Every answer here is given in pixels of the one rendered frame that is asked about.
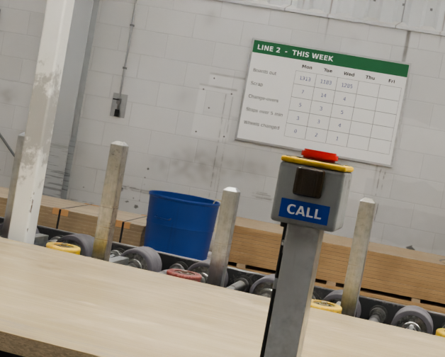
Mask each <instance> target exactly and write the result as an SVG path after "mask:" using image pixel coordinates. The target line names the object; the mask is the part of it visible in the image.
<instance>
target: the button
mask: <svg viewBox="0 0 445 357"><path fill-rule="evenodd" d="M301 155H303V157H304V158H308V159H314V160H318V161H323V162H331V163H335V161H337V162H338V157H336V155H337V154H333V153H329V152H322V151H317V150H313V149H306V148H305V149H304V150H302V152H301Z"/></svg>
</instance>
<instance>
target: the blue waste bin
mask: <svg viewBox="0 0 445 357"><path fill-rule="evenodd" d="M149 195H150V199H149V205H148V211H147V219H146V220H147V223H146V229H145V240H144V247H150V248H153V249H154V250H155V251H161V252H165V253H168V254H174V255H178V256H184V257H188V258H191V259H197V260H201V261H203V260H206V259H207V256H208V251H209V248H210V242H211V239H212V236H213V231H214V226H215V221H216V217H217V214H218V208H219V207H220V203H219V202H218V201H217V200H211V199H207V198H202V197H198V196H194V195H187V194H183V193H175V192H169V191H155V190H151V191H149ZM219 201H220V202H221V200H219Z"/></svg>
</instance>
